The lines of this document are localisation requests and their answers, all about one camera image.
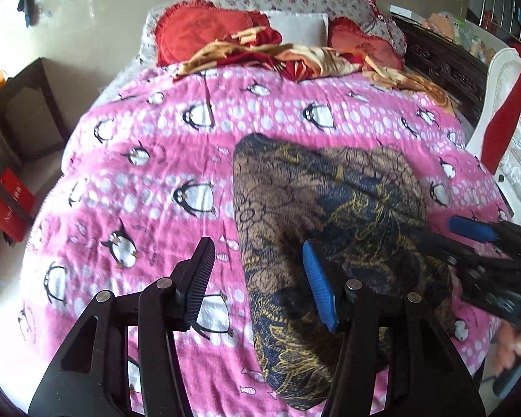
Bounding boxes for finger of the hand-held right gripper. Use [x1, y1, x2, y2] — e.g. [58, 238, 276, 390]
[402, 223, 521, 272]
[448, 215, 521, 253]

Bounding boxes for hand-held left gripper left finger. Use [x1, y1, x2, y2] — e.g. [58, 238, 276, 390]
[27, 237, 216, 417]

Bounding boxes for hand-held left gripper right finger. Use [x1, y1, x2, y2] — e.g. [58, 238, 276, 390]
[301, 240, 487, 417]

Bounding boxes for brown blue patterned garment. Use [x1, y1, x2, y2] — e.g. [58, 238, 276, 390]
[233, 133, 456, 412]

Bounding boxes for person's right hand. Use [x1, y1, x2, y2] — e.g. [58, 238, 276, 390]
[488, 324, 521, 376]

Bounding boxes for red cloth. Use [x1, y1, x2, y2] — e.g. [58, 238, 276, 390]
[480, 43, 521, 174]

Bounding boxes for white armchair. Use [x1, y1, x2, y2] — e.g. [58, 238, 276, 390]
[464, 47, 521, 227]

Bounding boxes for pink penguin blanket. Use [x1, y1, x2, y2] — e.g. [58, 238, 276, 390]
[17, 63, 515, 417]

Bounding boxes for dark carved wooden headboard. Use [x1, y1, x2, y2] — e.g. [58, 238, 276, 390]
[391, 14, 489, 126]

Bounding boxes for clutter of small packets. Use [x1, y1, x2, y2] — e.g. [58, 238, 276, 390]
[425, 9, 508, 64]

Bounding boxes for red gift bag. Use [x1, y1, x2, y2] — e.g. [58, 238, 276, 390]
[0, 169, 38, 222]

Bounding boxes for red boxes on floor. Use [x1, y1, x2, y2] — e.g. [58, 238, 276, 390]
[0, 193, 29, 244]

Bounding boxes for small red heart pillow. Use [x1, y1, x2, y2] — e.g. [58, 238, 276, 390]
[328, 16, 405, 71]

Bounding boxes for red yellow blanket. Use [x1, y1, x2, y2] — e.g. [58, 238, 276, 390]
[174, 26, 461, 116]

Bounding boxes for white pillow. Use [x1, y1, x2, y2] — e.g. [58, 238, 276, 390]
[258, 10, 331, 48]

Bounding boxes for large red heart pillow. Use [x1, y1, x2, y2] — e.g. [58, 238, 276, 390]
[153, 0, 283, 68]

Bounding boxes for dark wooden table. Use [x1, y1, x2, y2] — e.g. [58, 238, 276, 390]
[0, 58, 70, 209]

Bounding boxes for blue hanging clothing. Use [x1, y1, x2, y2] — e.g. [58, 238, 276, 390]
[16, 0, 42, 27]

